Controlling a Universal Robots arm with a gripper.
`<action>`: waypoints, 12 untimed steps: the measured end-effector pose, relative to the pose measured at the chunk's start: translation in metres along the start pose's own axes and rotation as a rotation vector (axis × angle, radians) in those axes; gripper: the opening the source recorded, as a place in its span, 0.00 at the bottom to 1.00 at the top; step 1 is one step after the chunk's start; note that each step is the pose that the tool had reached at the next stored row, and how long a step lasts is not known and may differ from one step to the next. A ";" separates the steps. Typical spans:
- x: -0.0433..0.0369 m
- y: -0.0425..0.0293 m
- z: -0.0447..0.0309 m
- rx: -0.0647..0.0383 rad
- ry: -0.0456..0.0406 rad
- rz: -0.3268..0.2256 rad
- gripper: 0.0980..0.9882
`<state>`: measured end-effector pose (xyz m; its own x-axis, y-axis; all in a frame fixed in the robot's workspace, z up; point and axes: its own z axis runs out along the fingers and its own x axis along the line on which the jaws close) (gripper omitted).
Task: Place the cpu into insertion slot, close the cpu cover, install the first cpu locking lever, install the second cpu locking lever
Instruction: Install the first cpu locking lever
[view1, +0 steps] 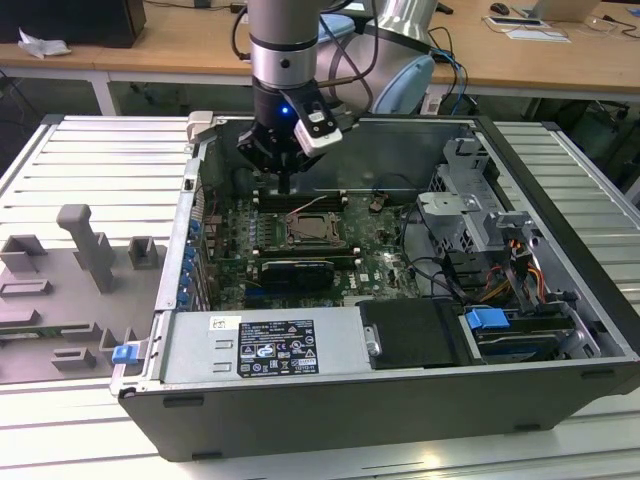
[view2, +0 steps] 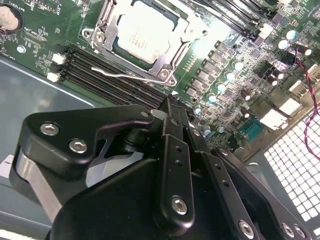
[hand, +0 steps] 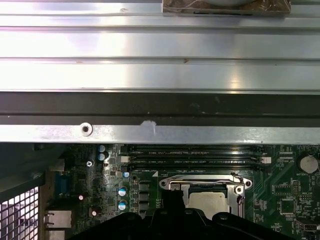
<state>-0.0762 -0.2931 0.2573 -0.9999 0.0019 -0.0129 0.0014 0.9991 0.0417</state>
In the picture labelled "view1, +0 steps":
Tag metal wire locking lever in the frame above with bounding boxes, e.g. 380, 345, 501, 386
291, 196, 330, 215

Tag metal socket cover frame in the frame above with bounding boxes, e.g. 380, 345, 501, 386
288, 213, 348, 245

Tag silver topped CPU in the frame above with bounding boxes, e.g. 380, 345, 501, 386
299, 218, 334, 240

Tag black RAM slot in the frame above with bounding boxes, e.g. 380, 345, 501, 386
257, 198, 350, 207
259, 253, 363, 261
257, 203, 350, 212
257, 194, 350, 202
258, 245, 362, 254
257, 190, 350, 198
258, 249, 362, 258

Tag CPU socket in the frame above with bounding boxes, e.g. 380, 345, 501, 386
282, 209, 352, 250

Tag wooden desk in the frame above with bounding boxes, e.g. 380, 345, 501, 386
0, 0, 640, 119

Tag green motherboard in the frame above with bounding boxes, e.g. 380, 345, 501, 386
199, 189, 431, 309

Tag black computer box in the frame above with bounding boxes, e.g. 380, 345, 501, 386
0, 0, 147, 50

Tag silver metal drive cage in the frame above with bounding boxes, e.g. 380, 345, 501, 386
414, 135, 544, 259

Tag crumpled white paper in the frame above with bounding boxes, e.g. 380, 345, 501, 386
17, 27, 72, 57

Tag grey parts rack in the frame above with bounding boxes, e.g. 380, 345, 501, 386
0, 203, 169, 386

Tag silver power supply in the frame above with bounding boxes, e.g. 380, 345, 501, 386
158, 305, 374, 387

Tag black plastic shroud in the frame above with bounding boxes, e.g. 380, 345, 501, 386
358, 297, 469, 372

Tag white paper sheet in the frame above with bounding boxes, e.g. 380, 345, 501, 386
504, 24, 571, 44

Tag blue case latch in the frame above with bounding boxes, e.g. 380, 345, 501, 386
112, 343, 140, 366

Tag hard disk in blue carrier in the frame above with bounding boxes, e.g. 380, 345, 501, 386
463, 307, 576, 365

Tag grey laptop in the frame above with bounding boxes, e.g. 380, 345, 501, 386
529, 0, 604, 24

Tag black grey PC case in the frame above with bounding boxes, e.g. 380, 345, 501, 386
108, 110, 634, 464

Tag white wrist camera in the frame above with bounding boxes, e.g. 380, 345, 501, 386
293, 110, 346, 154

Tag grey case latch handle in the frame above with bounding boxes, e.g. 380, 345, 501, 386
185, 110, 215, 147

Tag blue cable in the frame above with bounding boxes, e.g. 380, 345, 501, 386
429, 27, 474, 119

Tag black wire bundle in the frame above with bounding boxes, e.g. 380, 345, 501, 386
397, 172, 481, 314

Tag orange yellow wires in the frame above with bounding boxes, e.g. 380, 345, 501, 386
477, 238, 549, 304

